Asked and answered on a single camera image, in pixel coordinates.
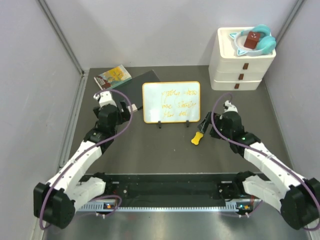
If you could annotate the dark grey flat mat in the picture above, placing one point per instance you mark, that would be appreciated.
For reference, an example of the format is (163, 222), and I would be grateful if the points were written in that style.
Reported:
(133, 88)

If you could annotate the right aluminium frame post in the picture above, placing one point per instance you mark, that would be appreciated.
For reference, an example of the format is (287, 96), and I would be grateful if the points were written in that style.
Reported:
(298, 4)

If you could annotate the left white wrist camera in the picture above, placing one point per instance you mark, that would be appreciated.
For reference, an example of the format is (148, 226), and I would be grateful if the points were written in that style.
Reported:
(104, 98)

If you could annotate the yellow framed whiteboard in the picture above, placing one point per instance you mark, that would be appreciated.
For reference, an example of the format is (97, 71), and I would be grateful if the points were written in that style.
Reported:
(171, 102)

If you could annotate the aluminium frame post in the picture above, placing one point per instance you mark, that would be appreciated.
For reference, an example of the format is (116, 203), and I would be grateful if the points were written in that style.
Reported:
(59, 33)
(298, 4)

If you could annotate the brown cube toy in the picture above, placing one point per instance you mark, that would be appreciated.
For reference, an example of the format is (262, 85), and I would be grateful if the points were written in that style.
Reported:
(252, 40)

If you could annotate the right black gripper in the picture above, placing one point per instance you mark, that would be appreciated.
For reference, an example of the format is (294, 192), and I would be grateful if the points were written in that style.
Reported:
(203, 126)

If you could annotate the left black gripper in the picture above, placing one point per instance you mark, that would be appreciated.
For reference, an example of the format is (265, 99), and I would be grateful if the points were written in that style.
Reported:
(124, 109)

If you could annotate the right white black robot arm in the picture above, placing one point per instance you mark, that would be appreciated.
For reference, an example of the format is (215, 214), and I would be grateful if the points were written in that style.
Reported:
(296, 198)

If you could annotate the slotted grey cable duct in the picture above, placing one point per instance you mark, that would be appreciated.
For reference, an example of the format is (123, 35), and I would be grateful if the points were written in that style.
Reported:
(232, 206)

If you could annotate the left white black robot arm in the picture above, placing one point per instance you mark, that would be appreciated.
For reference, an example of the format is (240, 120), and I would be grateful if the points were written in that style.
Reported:
(56, 201)

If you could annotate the teal cat ear headphones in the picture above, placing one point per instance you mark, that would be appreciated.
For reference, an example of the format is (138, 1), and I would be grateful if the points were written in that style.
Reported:
(265, 46)

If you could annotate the yellow bone shaped eraser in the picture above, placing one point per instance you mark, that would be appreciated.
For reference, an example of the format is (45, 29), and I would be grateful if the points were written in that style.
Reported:
(196, 139)

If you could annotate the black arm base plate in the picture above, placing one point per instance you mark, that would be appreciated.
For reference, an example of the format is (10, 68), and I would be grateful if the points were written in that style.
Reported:
(176, 190)

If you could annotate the left aluminium frame post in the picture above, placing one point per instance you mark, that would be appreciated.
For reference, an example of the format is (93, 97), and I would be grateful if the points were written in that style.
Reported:
(59, 33)

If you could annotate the colourful picture book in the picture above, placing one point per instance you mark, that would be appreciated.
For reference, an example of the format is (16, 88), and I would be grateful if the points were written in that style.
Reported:
(113, 78)

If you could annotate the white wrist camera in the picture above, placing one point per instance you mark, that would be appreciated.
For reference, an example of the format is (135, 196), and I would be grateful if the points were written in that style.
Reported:
(229, 107)
(104, 98)

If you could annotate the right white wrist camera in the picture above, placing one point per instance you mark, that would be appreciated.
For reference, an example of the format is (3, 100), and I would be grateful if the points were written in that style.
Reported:
(229, 107)

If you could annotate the white three drawer cabinet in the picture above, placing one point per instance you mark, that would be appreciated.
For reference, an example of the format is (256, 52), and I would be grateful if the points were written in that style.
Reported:
(229, 72)

